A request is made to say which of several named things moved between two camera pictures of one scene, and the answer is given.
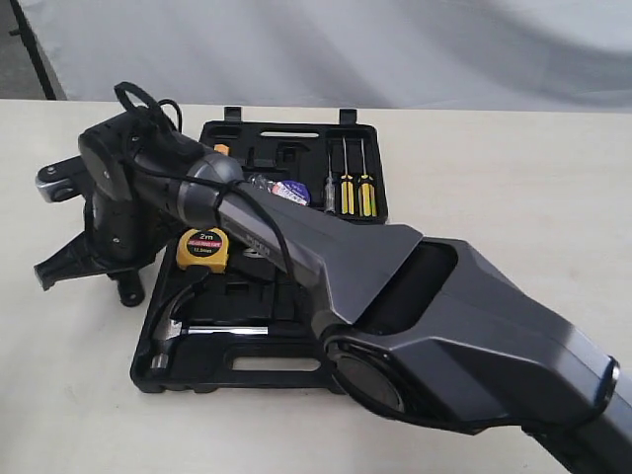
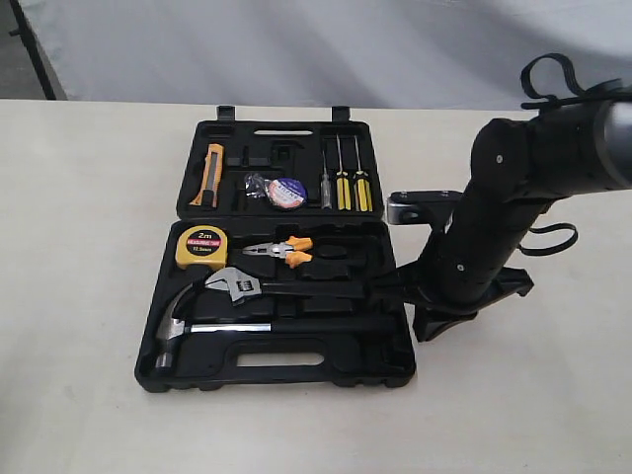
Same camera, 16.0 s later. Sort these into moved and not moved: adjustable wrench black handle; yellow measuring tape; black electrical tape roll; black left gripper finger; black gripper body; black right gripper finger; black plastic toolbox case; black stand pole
Moved: black right gripper finger; black gripper body; adjustable wrench black handle; black left gripper finger
Not moved: black stand pole; black plastic toolbox case; yellow measuring tape; black electrical tape roll
